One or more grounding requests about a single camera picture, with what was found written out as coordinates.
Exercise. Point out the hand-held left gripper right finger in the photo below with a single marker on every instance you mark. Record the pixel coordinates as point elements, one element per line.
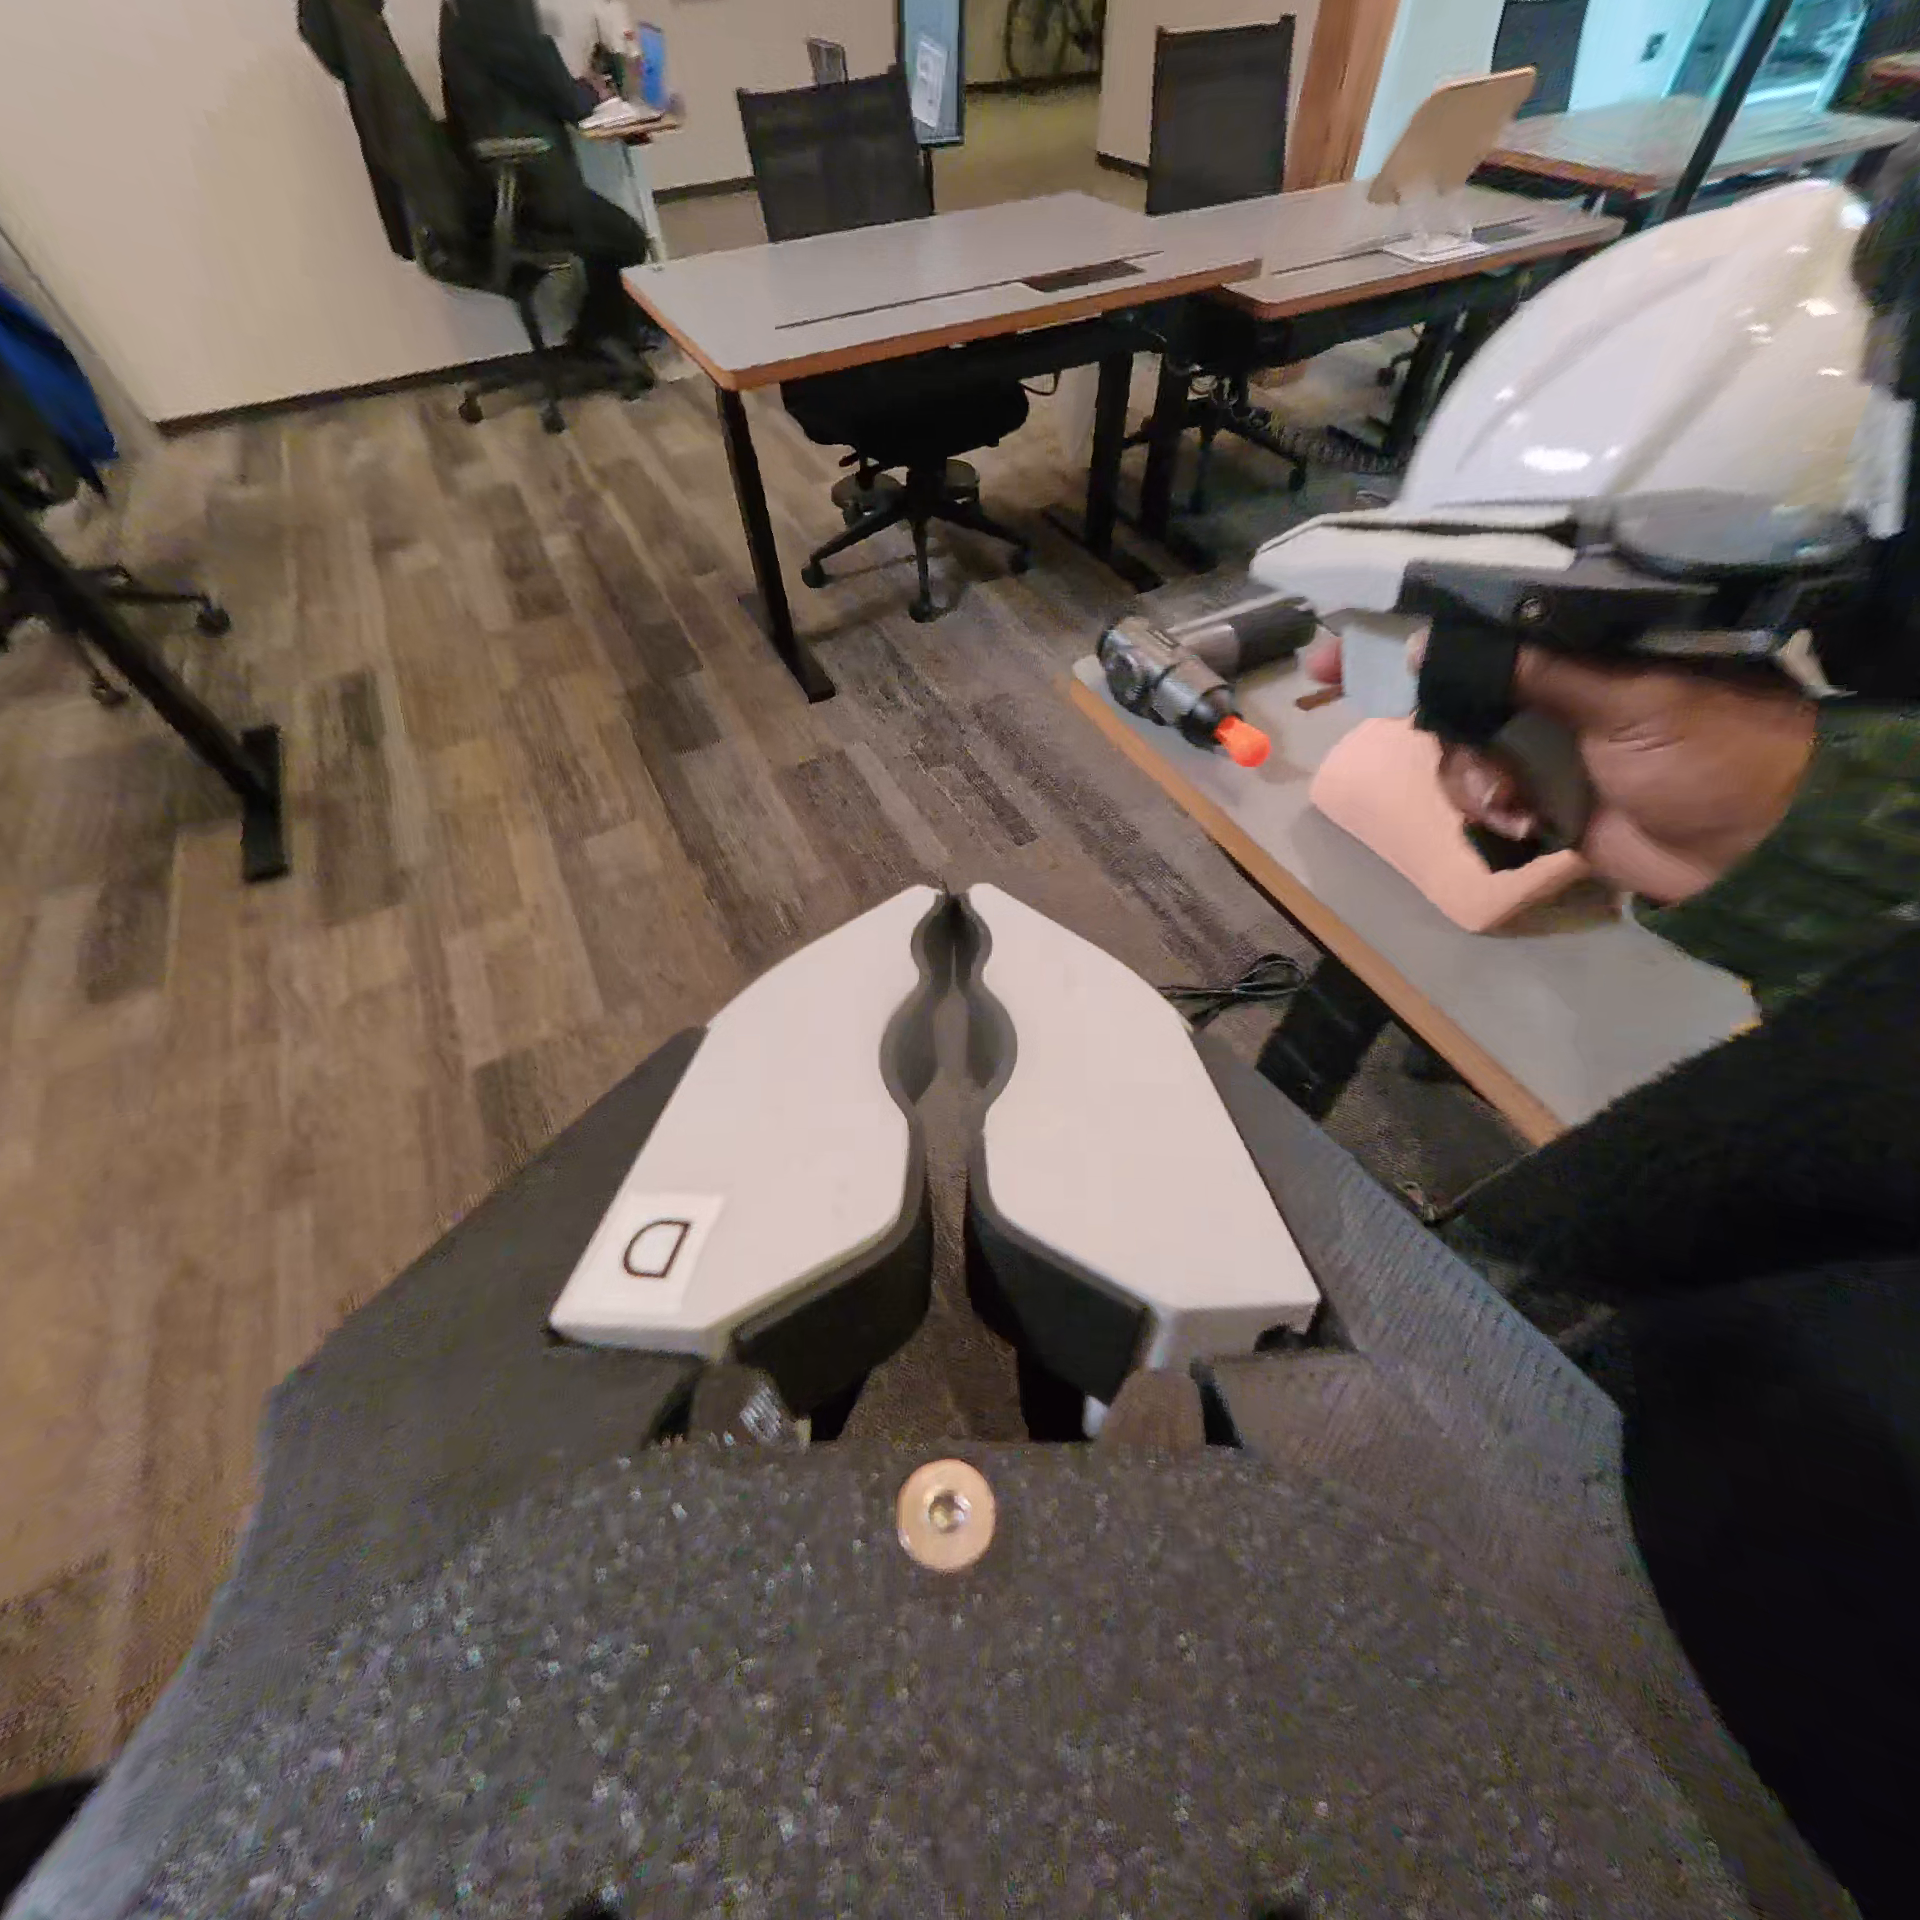
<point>1119,1155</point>

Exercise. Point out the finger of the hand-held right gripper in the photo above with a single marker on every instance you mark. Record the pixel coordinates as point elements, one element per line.
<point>1394,566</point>
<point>1471,513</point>

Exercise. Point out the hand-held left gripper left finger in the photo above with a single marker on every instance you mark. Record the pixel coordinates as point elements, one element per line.
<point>781,1140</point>

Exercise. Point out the person's right forearm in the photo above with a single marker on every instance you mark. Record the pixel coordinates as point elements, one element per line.
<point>1801,841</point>

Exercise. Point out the person's right hand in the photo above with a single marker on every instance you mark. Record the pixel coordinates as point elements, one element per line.
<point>1681,764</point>

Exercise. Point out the black grey power tool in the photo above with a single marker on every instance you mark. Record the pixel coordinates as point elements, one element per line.
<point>1185,660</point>

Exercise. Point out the white hard hat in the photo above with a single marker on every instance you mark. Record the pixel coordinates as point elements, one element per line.
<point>1651,345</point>

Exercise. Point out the beige board document stand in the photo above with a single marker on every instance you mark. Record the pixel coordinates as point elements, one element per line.
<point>1449,134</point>

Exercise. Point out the small grey wood-edged table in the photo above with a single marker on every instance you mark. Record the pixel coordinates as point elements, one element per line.
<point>1500,1021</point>

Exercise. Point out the black office chair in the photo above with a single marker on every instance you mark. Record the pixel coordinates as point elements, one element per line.
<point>511,284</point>
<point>871,164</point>
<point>1219,104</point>

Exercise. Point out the black slanted pole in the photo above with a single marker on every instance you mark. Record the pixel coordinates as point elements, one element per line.
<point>1725,104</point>

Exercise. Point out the black display panel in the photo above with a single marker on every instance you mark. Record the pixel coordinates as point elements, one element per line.
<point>932,74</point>

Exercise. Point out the person's black clothing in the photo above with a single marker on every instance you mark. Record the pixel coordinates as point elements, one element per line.
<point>1771,1350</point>

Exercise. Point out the black stand leg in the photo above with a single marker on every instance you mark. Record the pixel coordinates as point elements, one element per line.
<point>134,660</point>

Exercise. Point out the blue cloth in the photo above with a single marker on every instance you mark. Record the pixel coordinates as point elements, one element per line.
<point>44,374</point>

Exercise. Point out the black hanging jacket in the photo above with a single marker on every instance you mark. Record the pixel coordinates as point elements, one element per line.
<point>361,120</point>

